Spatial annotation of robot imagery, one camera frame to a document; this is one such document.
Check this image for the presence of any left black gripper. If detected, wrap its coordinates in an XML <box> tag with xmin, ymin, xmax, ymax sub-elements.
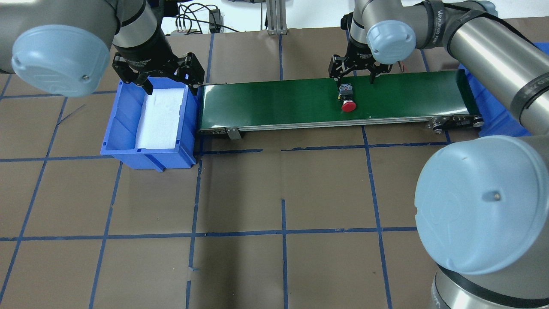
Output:
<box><xmin>112</xmin><ymin>52</ymin><xmax>205</xmax><ymax>96</ymax></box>

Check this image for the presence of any near blue plastic bin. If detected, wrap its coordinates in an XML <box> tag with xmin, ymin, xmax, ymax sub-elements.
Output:
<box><xmin>100</xmin><ymin>78</ymin><xmax>199</xmax><ymax>172</ymax></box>

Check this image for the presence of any blue plastic bin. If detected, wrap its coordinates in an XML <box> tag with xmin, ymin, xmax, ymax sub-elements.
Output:
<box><xmin>100</xmin><ymin>78</ymin><xmax>199</xmax><ymax>172</ymax></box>
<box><xmin>459</xmin><ymin>64</ymin><xmax>531</xmax><ymax>137</ymax></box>

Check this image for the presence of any red push button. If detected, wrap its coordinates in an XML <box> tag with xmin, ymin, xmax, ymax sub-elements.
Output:
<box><xmin>338</xmin><ymin>83</ymin><xmax>357</xmax><ymax>113</ymax></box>

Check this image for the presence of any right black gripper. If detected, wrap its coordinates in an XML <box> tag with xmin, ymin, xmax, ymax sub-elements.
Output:
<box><xmin>328</xmin><ymin>55</ymin><xmax>392</xmax><ymax>86</ymax></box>

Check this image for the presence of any green conveyor belt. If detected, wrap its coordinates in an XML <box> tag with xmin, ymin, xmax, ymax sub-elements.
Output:
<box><xmin>198</xmin><ymin>69</ymin><xmax>484</xmax><ymax>139</ymax></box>

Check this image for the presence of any white foam pad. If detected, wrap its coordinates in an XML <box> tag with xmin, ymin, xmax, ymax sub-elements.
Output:
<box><xmin>135</xmin><ymin>88</ymin><xmax>184</xmax><ymax>149</ymax></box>

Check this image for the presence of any black power adapter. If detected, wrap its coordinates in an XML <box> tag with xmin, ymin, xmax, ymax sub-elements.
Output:
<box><xmin>208</xmin><ymin>9</ymin><xmax>223</xmax><ymax>33</ymax></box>

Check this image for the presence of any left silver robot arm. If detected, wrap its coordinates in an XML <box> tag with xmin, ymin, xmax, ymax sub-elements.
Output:
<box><xmin>0</xmin><ymin>0</ymin><xmax>205</xmax><ymax>97</ymax></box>

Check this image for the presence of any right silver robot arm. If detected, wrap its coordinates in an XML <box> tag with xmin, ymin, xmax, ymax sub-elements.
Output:
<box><xmin>328</xmin><ymin>0</ymin><xmax>549</xmax><ymax>309</ymax></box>

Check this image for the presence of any far blue plastic bin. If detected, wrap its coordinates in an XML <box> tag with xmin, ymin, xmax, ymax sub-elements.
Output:
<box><xmin>459</xmin><ymin>64</ymin><xmax>531</xmax><ymax>137</ymax></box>

